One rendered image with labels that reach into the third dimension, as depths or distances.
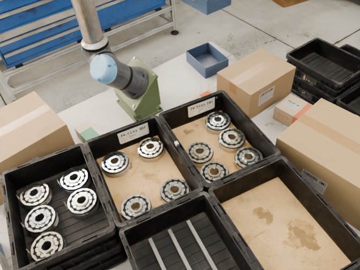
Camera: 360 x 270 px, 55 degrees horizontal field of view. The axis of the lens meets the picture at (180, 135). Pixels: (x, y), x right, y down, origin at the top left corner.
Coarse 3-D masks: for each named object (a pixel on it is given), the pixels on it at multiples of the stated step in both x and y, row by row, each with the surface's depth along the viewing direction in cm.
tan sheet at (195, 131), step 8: (200, 120) 145; (176, 128) 143; (184, 128) 142; (192, 128) 142; (200, 128) 142; (176, 136) 139; (184, 136) 139; (192, 136) 139; (200, 136) 139; (208, 136) 138; (216, 136) 138; (184, 144) 136; (216, 144) 135; (248, 144) 134; (216, 152) 132; (224, 152) 132; (216, 160) 130; (224, 160) 129; (232, 160) 129; (200, 168) 128; (232, 168) 127
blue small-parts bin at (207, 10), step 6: (186, 0) 165; (192, 0) 161; (198, 0) 157; (204, 0) 154; (210, 0) 153; (216, 0) 156; (222, 0) 158; (228, 0) 160; (192, 6) 163; (198, 6) 160; (204, 6) 156; (210, 6) 156; (216, 6) 158; (222, 6) 160; (204, 12) 158; (210, 12) 158
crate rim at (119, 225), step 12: (144, 120) 133; (156, 120) 132; (108, 132) 129; (168, 132) 127; (84, 144) 126; (180, 156) 119; (96, 168) 118; (192, 192) 109; (108, 204) 108; (168, 204) 106; (144, 216) 104; (120, 228) 103
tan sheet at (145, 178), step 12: (132, 156) 134; (168, 156) 132; (132, 168) 130; (144, 168) 129; (156, 168) 129; (168, 168) 129; (108, 180) 127; (120, 180) 126; (132, 180) 126; (144, 180) 126; (156, 180) 125; (120, 192) 123; (132, 192) 122; (144, 192) 122; (156, 192) 122; (120, 204) 119; (156, 204) 118; (120, 216) 116
